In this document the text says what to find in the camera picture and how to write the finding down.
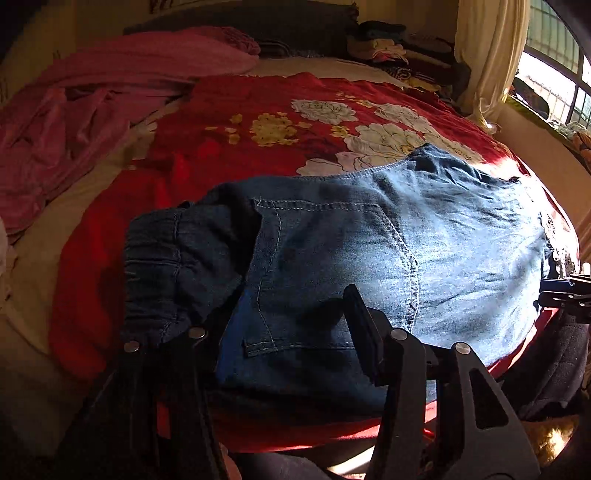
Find green patterned sill cloth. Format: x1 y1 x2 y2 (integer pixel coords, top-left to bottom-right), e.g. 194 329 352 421
507 90 591 160

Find red floral blanket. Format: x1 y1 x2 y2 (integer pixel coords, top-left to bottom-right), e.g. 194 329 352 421
48 71 583 453

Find pile of folded clothes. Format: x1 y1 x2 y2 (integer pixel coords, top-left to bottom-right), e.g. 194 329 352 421
346 21 472 100

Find blue denim pants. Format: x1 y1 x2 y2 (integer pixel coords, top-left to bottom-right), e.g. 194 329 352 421
121 143 578 416

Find barred window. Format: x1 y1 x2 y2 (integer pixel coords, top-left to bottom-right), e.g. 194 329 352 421
512 0 591 134

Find cream curtain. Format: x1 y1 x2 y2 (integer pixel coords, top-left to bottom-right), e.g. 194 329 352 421
455 0 532 131

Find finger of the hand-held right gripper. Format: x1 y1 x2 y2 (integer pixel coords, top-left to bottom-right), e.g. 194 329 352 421
542 274 591 291
538 289 591 311

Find pink blanket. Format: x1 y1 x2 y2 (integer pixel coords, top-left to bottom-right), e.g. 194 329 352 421
0 25 262 241

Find grey upholstered headboard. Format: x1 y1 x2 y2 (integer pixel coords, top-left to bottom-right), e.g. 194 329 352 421
122 0 361 58

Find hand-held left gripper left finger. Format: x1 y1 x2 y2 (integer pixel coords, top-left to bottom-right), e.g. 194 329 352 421
60 291 247 480

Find person's dark clothing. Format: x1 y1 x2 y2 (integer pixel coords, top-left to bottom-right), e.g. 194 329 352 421
519 311 591 422

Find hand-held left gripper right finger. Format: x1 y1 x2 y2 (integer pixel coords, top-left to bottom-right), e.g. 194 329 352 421
344 283 542 480

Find striped pillow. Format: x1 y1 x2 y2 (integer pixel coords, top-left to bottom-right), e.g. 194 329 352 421
256 39 297 59

